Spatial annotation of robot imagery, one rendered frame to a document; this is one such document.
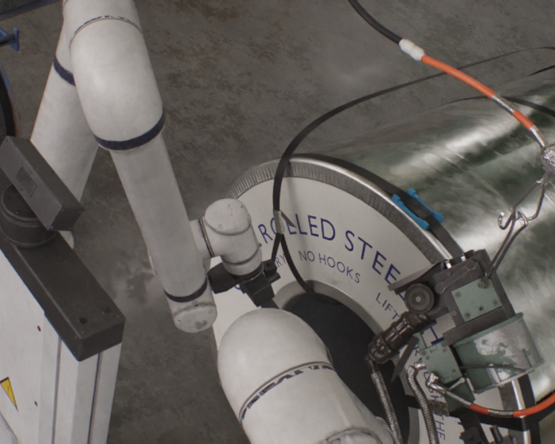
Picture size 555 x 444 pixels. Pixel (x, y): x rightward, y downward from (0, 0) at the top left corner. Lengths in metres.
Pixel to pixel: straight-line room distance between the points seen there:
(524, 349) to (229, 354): 0.80
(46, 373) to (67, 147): 0.52
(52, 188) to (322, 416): 0.38
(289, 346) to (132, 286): 2.46
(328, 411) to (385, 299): 1.13
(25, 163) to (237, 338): 0.31
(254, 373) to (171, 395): 2.18
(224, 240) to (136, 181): 0.40
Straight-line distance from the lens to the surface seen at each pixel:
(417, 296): 1.70
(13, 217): 1.02
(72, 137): 1.51
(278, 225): 2.13
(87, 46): 1.33
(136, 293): 3.36
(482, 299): 1.65
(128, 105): 1.30
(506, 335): 1.63
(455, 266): 1.66
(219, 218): 1.77
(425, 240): 1.86
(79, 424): 1.12
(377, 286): 2.02
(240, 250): 1.81
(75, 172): 1.57
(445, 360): 1.69
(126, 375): 3.13
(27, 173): 1.02
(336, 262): 2.10
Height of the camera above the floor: 2.56
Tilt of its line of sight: 43 degrees down
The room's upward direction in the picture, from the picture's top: 19 degrees clockwise
